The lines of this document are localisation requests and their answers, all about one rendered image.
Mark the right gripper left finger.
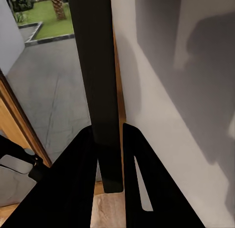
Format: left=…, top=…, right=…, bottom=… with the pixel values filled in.
left=1, top=126, right=98, bottom=228

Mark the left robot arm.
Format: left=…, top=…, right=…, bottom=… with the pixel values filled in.
left=0, top=136, right=49, bottom=183

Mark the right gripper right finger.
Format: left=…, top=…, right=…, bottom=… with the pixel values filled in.
left=123, top=124, right=205, bottom=228

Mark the poster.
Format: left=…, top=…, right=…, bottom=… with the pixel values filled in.
left=68, top=0, right=124, bottom=194

